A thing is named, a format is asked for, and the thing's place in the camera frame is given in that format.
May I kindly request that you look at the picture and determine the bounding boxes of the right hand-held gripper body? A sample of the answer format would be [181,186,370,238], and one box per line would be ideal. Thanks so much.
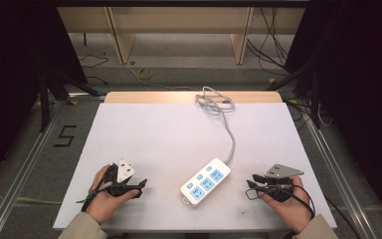
[262,163,305,203]

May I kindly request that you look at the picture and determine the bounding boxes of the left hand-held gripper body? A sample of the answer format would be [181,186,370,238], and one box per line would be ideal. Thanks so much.
[103,158,137,197]

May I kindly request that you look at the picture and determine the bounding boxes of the white power strip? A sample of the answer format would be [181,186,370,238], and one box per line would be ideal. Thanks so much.
[179,157,232,208]

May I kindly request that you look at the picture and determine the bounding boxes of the person's left hand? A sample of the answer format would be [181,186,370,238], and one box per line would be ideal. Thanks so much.
[85,163,140,226]

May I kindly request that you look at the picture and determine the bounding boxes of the person's right hand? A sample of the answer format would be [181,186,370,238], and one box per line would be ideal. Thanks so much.
[260,175,314,234]

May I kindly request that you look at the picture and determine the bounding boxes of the white board sheet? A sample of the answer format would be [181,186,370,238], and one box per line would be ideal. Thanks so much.
[53,102,338,232]

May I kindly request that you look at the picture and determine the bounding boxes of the black tape floor mark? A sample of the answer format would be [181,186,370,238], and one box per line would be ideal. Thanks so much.
[53,124,78,148]

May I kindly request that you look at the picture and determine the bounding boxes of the black tripod stand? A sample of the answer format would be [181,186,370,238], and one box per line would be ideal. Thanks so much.
[264,58,324,130]
[37,68,102,133]

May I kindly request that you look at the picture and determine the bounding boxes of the light wooden desk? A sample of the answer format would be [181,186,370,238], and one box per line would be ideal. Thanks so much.
[57,6,306,66]

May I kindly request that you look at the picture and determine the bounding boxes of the grey power strip cable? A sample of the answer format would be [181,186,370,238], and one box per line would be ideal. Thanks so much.
[195,86,237,165]

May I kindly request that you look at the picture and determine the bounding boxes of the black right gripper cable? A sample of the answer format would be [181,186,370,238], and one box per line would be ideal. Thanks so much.
[245,183,316,221]

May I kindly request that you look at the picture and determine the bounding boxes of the aluminium floor rail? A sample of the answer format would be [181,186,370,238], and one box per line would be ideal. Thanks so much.
[301,111,381,239]
[0,94,107,239]

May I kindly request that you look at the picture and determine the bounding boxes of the white floor cable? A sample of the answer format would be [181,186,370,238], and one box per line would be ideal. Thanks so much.
[126,61,201,93]

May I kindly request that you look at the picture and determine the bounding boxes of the yellow ring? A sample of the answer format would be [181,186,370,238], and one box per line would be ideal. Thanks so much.
[136,67,154,81]

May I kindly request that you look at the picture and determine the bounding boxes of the black floor cable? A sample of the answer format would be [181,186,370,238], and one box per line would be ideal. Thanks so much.
[79,52,110,86]

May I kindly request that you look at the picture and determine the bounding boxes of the bundle of black cables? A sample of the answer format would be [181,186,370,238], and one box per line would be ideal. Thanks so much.
[246,6,300,78]

